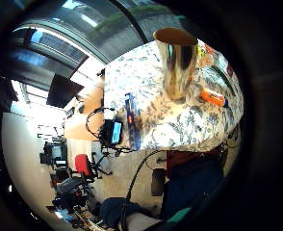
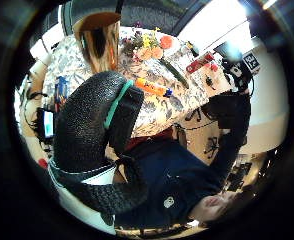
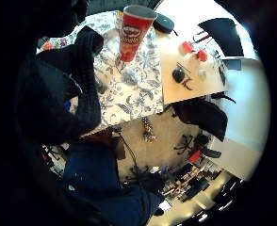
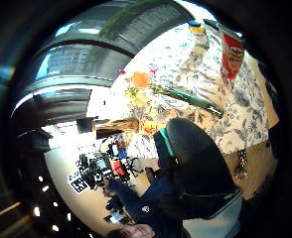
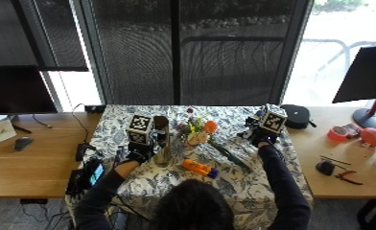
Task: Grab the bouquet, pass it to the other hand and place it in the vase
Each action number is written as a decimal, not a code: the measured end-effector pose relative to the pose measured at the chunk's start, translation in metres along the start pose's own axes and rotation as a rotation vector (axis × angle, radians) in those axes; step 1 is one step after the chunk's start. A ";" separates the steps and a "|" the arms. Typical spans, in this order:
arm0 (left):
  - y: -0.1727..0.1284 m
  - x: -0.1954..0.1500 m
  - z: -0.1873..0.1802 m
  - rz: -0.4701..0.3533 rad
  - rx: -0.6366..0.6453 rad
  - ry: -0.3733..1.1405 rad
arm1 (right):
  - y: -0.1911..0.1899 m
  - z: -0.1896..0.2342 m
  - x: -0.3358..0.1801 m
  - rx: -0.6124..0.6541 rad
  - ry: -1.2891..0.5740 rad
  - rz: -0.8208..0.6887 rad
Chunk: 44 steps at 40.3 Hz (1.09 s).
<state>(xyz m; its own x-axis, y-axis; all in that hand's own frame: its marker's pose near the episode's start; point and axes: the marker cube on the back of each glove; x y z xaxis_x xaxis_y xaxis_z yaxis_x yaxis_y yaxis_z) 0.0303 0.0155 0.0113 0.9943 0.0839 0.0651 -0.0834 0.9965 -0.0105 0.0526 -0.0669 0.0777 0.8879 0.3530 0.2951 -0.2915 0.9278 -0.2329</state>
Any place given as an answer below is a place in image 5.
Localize white marker cube left glove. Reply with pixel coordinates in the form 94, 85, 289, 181
126, 114, 154, 146

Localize thin dark stick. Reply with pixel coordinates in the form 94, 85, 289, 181
319, 154, 352, 166

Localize orange tape roll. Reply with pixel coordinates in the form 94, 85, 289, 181
326, 126, 348, 143

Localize smartphone with lit screen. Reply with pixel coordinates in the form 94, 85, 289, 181
86, 162, 106, 187

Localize orange bottle with purple cap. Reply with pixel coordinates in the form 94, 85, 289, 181
181, 158, 219, 179

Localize blue floral tablecloth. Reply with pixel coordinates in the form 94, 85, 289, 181
65, 104, 314, 230

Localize small black box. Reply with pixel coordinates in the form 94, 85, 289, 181
82, 104, 106, 114

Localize black floor power strip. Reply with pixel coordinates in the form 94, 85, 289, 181
18, 197, 48, 205

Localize black flat device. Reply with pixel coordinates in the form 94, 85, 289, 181
64, 168, 90, 196

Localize dark roller blind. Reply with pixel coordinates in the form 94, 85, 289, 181
0, 0, 89, 73

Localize person's left hand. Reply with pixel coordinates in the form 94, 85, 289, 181
118, 126, 162, 166

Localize white marker cube glove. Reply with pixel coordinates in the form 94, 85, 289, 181
257, 103, 289, 137
126, 114, 154, 146

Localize white marker cube right glove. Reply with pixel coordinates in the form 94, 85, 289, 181
257, 103, 289, 137

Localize large dark mesh blind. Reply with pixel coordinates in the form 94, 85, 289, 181
78, 0, 314, 106

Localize small black round object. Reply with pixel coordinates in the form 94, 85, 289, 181
314, 159, 335, 176

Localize dark office chair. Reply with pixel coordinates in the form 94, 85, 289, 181
355, 198, 376, 230

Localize black computer mouse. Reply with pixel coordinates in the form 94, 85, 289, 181
12, 136, 34, 152

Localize person's right hand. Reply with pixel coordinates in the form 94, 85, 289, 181
237, 109, 282, 149

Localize artificial flower bouquet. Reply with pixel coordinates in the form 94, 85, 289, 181
174, 107, 254, 174

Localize black monitor with red stand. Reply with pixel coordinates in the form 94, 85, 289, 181
330, 44, 376, 136

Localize black round zip case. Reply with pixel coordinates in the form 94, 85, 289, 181
279, 103, 318, 130

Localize red handled pliers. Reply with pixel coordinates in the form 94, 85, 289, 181
333, 170, 363, 186

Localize orange ball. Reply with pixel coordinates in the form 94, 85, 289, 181
359, 126, 376, 148

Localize black cable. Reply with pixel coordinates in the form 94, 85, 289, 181
70, 103, 90, 145

